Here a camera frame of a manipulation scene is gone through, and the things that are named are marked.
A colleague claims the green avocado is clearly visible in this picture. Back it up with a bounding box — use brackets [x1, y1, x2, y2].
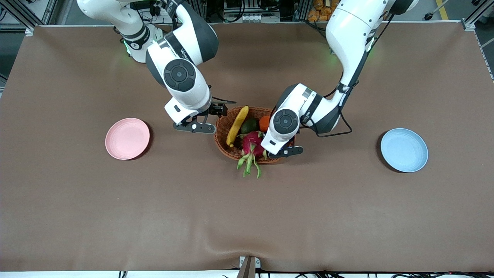
[241, 118, 260, 134]

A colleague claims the brown table cloth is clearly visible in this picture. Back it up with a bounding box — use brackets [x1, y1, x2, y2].
[0, 21, 494, 273]

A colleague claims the pink dragon fruit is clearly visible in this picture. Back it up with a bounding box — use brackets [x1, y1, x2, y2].
[237, 131, 269, 179]

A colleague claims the grey control box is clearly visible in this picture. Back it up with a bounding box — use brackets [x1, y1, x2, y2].
[224, 0, 280, 23]

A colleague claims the pink plate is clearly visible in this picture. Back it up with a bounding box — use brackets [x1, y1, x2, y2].
[105, 118, 150, 160]

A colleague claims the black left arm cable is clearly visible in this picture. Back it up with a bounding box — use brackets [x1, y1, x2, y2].
[305, 12, 394, 138]

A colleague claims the silver aluminium frame profile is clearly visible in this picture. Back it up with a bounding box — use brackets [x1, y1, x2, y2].
[461, 0, 494, 31]
[0, 0, 58, 31]

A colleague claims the brown wicker basket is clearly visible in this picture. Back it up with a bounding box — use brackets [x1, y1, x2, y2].
[213, 107, 296, 163]

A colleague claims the metal table edge bracket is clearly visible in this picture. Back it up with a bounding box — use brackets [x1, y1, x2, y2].
[236, 256, 261, 278]

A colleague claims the blue plate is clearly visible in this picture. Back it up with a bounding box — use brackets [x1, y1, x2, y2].
[381, 128, 429, 173]

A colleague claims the yellow banana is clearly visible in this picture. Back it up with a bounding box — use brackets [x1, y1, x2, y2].
[226, 105, 249, 147]

